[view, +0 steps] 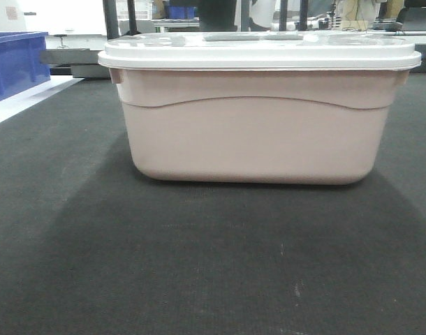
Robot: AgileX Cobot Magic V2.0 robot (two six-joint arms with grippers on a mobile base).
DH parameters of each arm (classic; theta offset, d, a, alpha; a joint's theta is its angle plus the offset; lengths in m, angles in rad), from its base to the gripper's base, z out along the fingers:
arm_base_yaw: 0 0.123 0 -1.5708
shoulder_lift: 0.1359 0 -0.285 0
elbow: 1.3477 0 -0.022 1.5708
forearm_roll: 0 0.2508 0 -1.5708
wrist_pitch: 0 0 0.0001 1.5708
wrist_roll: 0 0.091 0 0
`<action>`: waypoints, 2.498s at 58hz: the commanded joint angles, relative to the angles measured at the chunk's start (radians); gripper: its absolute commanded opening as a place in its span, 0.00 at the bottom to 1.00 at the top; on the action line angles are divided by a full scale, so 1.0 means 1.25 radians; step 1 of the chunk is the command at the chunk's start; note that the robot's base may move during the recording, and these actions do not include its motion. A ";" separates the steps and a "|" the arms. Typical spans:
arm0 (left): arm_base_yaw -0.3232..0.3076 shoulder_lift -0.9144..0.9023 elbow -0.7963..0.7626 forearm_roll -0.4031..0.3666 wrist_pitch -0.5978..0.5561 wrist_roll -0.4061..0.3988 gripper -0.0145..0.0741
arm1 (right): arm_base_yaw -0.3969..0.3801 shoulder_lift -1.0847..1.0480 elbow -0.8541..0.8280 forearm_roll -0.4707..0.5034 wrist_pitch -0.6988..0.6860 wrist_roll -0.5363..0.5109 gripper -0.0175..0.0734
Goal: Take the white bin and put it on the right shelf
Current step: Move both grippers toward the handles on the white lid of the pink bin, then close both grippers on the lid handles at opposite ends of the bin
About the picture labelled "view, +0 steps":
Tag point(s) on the dark grey table mat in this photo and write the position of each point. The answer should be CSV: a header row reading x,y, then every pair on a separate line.
x,y
88,245

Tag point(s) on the pale pink storage bin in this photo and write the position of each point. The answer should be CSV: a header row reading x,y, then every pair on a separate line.
x,y
290,127

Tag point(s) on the blue plastic crate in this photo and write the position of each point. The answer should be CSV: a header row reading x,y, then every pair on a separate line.
x,y
20,64

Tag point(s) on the white bin lid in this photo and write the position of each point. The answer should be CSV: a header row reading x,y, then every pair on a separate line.
x,y
266,50

